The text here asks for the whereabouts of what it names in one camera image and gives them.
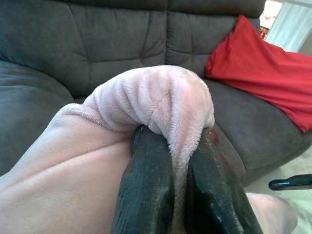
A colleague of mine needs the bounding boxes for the red pillow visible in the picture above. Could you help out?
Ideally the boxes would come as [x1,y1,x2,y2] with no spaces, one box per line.
[205,15,312,134]

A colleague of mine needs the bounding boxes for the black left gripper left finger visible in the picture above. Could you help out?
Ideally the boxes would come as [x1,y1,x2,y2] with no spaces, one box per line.
[111,125,176,234]

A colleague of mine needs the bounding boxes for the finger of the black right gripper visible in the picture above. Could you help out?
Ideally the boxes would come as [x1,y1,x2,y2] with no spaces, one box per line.
[268,174,312,191]

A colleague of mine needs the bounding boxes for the pink cat-shaped pillow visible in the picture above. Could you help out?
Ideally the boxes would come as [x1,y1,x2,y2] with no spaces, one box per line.
[0,65,299,234]

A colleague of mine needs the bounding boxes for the dark brown fabric sofa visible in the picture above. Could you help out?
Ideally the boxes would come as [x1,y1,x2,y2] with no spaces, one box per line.
[0,0,312,187]

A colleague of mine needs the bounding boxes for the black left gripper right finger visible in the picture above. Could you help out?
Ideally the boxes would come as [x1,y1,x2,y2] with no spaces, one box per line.
[187,128,264,234]

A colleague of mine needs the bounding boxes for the white curtain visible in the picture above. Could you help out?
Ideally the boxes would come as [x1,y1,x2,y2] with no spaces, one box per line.
[264,0,312,53]

